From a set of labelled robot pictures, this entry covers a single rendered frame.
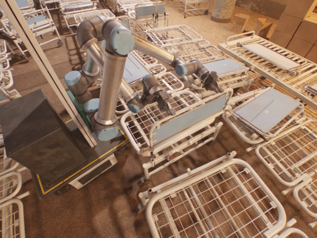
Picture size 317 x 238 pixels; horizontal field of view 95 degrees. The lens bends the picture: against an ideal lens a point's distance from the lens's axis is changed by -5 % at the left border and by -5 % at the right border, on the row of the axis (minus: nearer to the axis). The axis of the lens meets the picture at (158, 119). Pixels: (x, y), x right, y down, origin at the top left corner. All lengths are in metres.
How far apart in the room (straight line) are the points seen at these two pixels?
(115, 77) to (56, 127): 0.58
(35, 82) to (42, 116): 2.27
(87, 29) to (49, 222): 1.69
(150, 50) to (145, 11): 3.06
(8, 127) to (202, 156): 1.79
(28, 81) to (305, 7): 5.30
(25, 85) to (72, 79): 2.16
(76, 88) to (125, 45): 0.90
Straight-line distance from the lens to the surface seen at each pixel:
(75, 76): 1.58
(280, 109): 1.95
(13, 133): 1.39
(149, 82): 1.05
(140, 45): 1.04
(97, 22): 1.18
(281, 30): 4.41
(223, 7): 5.70
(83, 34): 1.11
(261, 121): 1.70
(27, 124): 1.38
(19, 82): 3.81
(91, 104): 1.22
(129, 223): 1.69
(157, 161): 1.33
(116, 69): 0.85
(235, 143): 2.16
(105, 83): 0.90
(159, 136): 1.07
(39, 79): 3.62
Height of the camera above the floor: 1.66
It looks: 51 degrees down
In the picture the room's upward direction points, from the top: straight up
